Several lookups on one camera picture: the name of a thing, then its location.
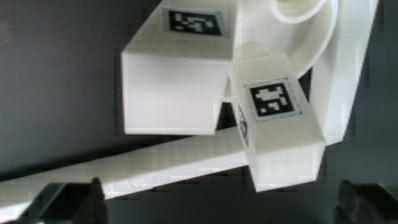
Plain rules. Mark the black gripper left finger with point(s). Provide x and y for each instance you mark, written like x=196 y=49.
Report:
x=68 y=204

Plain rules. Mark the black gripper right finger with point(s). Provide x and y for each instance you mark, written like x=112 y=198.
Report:
x=366 y=203

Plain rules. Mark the white stool leg with tags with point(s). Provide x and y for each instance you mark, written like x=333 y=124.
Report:
x=281 y=134

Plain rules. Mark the white L-shaped border frame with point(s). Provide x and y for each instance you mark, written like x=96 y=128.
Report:
x=134 y=171

